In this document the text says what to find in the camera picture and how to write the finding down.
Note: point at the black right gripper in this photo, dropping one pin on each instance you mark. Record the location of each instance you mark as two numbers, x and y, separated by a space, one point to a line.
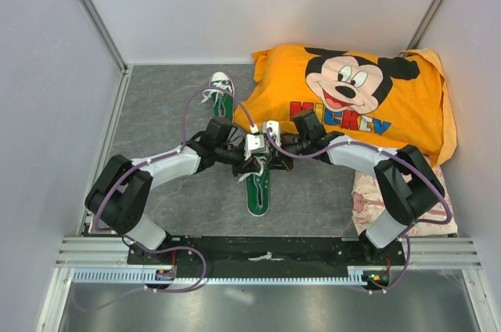
275 163

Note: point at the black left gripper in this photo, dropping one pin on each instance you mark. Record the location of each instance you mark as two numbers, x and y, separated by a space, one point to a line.
250 167

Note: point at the white shoelace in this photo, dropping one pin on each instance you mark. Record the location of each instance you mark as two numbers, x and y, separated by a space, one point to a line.
255 165

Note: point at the green canvas sneaker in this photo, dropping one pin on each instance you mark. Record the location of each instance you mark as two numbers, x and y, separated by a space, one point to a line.
257 189
223 103

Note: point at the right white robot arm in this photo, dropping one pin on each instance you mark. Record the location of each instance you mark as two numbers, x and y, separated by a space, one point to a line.
410 189

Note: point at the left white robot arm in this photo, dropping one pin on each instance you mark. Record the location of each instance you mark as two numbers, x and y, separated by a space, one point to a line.
119 195

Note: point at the orange Mickey Mouse cloth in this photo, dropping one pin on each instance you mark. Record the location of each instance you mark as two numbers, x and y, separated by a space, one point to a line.
383 101

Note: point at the pink patterned white cloth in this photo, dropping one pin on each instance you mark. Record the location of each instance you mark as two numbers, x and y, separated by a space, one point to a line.
368 205

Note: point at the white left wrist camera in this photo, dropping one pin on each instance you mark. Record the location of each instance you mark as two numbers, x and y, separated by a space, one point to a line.
254 142

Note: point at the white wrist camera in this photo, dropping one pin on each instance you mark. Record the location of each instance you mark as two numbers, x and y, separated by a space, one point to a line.
272 130
254 142

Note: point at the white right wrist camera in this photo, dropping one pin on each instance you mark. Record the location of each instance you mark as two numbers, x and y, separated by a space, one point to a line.
272 130

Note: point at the white cable tie on rail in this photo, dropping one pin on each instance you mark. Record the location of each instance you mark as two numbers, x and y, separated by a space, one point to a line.
265 257

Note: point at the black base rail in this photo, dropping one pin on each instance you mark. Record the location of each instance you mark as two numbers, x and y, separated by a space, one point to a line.
234 249

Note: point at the grey slotted cable duct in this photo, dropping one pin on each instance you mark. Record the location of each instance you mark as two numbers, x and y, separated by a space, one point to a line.
346 276

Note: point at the aluminium frame rail front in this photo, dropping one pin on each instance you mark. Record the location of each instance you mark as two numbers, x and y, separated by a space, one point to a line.
425 253

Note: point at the left aluminium corner post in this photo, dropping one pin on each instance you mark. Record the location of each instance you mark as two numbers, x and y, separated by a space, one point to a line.
104 34

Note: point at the aluminium corner post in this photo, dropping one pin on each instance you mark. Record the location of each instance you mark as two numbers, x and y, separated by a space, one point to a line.
436 3
104 34

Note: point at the right aluminium corner post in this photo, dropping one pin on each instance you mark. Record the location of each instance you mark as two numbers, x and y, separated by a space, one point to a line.
436 3

